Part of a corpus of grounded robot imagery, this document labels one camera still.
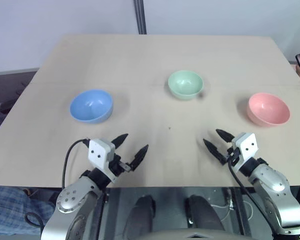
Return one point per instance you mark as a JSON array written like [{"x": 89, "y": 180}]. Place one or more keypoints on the green bowl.
[{"x": 185, "y": 86}]

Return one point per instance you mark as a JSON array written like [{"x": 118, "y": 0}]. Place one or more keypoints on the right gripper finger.
[
  {"x": 226, "y": 136},
  {"x": 215, "y": 151}
]

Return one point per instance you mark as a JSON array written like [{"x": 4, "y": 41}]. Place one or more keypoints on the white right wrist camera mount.
[{"x": 247, "y": 147}]

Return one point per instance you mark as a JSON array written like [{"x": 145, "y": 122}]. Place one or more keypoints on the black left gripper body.
[{"x": 116, "y": 166}]

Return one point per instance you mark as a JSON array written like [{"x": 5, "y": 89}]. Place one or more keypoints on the person in blue plaid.
[{"x": 15, "y": 207}]

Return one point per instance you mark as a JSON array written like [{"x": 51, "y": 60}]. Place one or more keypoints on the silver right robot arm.
[{"x": 277, "y": 192}]

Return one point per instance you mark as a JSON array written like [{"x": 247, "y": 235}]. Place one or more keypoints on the blue bowl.
[{"x": 91, "y": 110}]

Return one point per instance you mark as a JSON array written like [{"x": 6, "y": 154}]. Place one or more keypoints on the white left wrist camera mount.
[{"x": 98, "y": 151}]

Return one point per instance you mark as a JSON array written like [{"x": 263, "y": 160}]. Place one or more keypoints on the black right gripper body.
[{"x": 232, "y": 156}]

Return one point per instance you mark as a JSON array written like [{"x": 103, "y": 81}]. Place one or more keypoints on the dark rounded shape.
[
  {"x": 141, "y": 215},
  {"x": 202, "y": 215}
]

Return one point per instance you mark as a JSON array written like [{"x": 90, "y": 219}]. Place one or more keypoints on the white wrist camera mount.
[
  {"x": 98, "y": 151},
  {"x": 247, "y": 147}
]

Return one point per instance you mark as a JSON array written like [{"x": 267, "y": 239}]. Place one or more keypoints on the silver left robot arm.
[{"x": 72, "y": 200}]

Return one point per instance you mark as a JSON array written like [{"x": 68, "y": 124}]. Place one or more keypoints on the pink red bowl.
[{"x": 268, "y": 111}]

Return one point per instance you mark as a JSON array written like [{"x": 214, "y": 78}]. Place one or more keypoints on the grey vertical post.
[{"x": 140, "y": 16}]

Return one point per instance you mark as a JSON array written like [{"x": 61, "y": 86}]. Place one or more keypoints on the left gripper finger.
[
  {"x": 140, "y": 156},
  {"x": 120, "y": 140}
]

